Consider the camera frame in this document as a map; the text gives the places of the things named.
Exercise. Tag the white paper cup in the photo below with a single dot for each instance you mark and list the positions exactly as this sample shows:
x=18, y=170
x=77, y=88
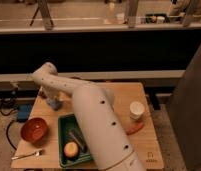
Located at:
x=137, y=109

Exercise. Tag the orange carrot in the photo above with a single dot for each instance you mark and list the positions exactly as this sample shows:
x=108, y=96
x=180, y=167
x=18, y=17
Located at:
x=135, y=128

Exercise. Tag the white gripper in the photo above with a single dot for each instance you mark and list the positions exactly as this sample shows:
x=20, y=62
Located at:
x=52, y=96

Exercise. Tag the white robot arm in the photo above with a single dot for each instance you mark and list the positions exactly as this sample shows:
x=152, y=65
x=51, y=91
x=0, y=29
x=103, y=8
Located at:
x=92, y=105

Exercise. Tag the dark utensil in tray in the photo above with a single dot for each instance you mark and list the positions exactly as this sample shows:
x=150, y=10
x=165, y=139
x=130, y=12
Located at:
x=78, y=139

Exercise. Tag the red-brown bowl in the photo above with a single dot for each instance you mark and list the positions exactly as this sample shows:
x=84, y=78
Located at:
x=34, y=130

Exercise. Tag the green plastic tray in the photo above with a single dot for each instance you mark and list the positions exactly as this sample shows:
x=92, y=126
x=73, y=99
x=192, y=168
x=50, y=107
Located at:
x=65, y=125

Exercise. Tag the blue box on floor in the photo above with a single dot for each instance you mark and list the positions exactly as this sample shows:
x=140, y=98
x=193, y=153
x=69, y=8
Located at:
x=23, y=113

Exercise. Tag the blue sponge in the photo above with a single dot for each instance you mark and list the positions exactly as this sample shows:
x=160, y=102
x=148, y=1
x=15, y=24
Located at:
x=54, y=104

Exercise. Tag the round bread bun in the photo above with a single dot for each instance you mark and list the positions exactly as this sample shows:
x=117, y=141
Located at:
x=71, y=149

